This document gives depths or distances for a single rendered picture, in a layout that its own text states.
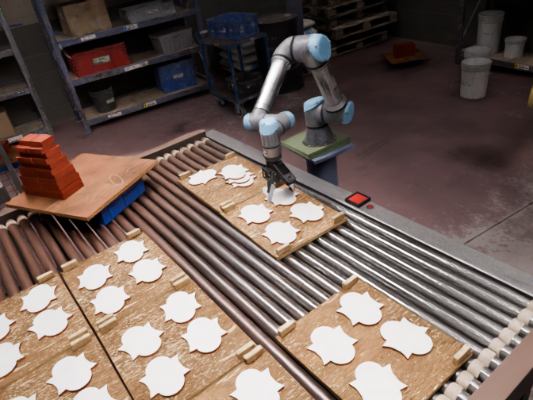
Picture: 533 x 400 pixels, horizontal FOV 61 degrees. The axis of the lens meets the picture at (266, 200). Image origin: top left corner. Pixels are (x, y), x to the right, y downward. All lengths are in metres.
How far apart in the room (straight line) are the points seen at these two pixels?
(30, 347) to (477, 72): 4.73
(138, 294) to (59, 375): 0.35
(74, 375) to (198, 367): 0.36
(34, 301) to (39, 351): 0.24
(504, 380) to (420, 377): 0.19
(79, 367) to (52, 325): 0.24
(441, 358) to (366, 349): 0.19
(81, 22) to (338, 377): 5.28
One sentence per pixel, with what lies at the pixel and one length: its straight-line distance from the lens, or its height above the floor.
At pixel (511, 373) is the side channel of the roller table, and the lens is 1.33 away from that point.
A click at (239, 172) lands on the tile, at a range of 2.14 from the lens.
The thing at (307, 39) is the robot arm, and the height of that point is 1.50.
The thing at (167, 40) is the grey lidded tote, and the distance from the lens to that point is 6.21.
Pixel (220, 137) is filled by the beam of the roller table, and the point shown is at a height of 0.91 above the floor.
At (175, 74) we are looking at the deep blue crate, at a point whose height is 0.36.
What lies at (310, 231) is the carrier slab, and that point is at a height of 0.94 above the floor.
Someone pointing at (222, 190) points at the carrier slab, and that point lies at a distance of 2.09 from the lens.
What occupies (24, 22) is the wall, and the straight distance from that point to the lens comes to 6.50.
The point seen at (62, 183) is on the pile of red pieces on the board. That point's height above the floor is 1.11.
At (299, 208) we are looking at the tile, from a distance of 1.85.
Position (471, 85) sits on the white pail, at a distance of 5.37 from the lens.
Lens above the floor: 1.98
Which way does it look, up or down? 32 degrees down
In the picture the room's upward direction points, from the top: 9 degrees counter-clockwise
